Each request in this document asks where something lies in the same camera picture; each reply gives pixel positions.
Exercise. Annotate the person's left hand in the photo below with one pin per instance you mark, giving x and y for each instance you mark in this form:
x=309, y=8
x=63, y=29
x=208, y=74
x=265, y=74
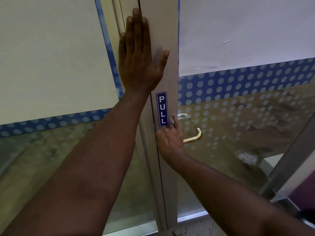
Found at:
x=137, y=63

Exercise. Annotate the person's right hand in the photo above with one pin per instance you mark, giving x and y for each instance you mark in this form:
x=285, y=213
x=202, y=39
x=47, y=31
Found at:
x=171, y=140

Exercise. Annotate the glass door with metal frame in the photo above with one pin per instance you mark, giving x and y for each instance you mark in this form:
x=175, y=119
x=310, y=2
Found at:
x=162, y=29

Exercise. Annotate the person's right forearm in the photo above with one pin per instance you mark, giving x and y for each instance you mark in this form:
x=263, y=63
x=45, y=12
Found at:
x=233, y=201

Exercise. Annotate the blue PULL sign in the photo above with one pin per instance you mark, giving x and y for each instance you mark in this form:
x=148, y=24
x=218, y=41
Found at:
x=162, y=109

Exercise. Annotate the white paper sheet on partition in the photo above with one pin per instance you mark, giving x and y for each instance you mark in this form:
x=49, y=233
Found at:
x=49, y=58

